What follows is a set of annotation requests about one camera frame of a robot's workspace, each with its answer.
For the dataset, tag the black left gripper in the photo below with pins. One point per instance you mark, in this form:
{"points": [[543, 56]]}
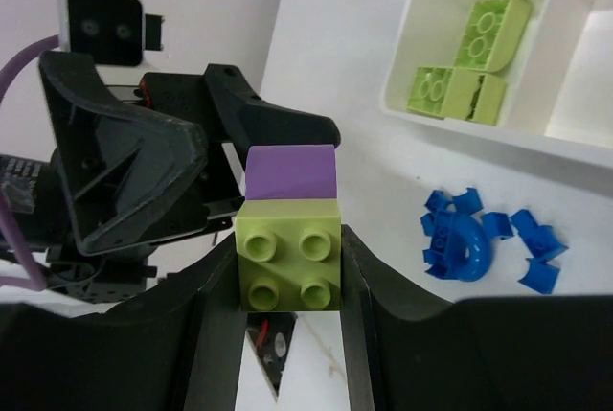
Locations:
{"points": [[125, 178]]}

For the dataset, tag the white divided sorting tray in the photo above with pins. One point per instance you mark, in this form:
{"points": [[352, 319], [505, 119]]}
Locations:
{"points": [[559, 95]]}

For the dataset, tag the blue lego pile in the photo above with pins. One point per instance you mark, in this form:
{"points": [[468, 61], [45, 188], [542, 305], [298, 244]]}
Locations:
{"points": [[462, 236]]}

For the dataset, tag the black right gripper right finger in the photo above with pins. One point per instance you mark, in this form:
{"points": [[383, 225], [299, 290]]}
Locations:
{"points": [[408, 349]]}

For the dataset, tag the purple sloped lego brick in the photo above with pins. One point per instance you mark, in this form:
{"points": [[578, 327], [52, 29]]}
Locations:
{"points": [[291, 172]]}

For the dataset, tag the green small lego brick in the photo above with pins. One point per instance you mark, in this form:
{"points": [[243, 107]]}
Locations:
{"points": [[289, 255]]}

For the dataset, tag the green curved lego brick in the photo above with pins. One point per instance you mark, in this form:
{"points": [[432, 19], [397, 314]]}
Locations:
{"points": [[492, 33]]}

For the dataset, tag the green square lego brick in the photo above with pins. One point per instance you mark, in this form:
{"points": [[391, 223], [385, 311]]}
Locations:
{"points": [[427, 93]]}

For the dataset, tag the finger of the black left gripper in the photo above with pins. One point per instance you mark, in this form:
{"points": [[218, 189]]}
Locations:
{"points": [[251, 121]]}

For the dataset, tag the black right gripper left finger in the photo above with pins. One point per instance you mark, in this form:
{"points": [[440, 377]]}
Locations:
{"points": [[177, 346]]}

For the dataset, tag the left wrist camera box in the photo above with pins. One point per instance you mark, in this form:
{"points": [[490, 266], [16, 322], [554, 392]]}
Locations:
{"points": [[112, 32]]}

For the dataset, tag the green sloped lego brick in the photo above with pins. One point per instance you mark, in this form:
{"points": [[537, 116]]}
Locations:
{"points": [[474, 96]]}

